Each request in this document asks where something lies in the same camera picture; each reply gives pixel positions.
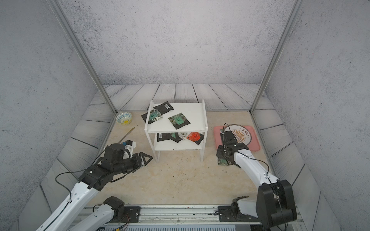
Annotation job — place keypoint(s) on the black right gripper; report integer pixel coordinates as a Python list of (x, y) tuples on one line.
[(218, 153)]

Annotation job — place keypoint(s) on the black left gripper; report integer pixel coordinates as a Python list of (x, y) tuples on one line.
[(138, 164)]

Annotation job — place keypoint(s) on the green label tea bag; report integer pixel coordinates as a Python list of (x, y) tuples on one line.
[(154, 116), (223, 162)]

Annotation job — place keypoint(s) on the green tea bag under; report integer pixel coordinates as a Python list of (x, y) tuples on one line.
[(179, 121)]

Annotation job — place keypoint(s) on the black barcode tea bag top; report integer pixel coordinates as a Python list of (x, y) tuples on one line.
[(164, 108)]

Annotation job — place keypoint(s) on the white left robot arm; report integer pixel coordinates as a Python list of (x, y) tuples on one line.
[(116, 159)]

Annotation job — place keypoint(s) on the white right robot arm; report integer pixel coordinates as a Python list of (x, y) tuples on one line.
[(274, 204)]

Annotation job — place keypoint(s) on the black barcode bag lower shelf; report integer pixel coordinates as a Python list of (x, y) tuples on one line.
[(164, 136)]

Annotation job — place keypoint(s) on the red tea bag lower shelf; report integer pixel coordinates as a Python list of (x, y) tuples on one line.
[(195, 137)]

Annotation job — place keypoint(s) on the white tea bag lower shelf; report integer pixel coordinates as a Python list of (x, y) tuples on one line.
[(183, 135)]

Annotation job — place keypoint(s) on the white two-tier shelf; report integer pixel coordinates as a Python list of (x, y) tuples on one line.
[(195, 113)]

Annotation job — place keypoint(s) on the white orange pattern plate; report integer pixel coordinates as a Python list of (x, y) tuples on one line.
[(242, 134)]

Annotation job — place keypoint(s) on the pink tray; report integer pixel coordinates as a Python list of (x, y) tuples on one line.
[(254, 146)]

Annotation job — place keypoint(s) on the small patterned bowl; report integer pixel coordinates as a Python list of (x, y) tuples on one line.
[(124, 118)]

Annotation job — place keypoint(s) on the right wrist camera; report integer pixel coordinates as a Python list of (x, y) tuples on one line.
[(228, 138)]

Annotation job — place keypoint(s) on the metal base rail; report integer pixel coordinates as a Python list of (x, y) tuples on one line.
[(182, 215)]

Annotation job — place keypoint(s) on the right metal frame post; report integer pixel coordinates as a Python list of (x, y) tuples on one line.
[(277, 53)]

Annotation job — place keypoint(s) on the metal frame post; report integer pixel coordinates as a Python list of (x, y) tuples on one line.
[(277, 53), (64, 23)]

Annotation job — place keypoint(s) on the left metal frame post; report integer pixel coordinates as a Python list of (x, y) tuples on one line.
[(64, 23)]

